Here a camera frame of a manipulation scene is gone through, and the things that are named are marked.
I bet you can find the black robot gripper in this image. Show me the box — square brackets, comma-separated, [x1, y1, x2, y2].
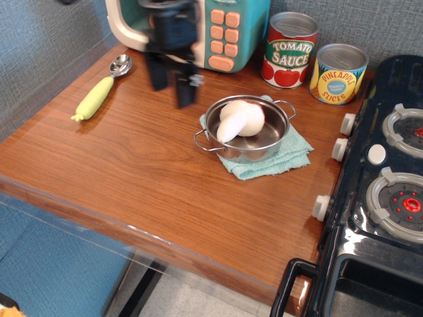
[141, 1, 204, 108]

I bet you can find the white plush mushroom brown cap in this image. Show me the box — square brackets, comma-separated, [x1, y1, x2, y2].
[217, 99, 265, 143]

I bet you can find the teal toy microwave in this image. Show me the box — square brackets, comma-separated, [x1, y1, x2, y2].
[105, 1, 270, 73]

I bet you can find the small steel pot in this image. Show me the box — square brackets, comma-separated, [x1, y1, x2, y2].
[194, 95, 297, 163]

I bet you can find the tomato sauce can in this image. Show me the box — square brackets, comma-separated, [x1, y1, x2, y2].
[261, 11, 319, 88]

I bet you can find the teal folded cloth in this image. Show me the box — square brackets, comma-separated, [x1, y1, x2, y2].
[200, 114, 314, 180]

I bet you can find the pineapple slices can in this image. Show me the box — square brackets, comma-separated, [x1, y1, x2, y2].
[309, 43, 369, 105]

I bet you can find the black toy stove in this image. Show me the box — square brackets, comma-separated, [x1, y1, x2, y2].
[271, 55, 422, 316]

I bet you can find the orange plush toy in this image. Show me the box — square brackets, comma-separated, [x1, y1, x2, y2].
[0, 306, 26, 317]

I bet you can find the spoon with green handle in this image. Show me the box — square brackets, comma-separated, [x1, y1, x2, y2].
[71, 54, 132, 122]

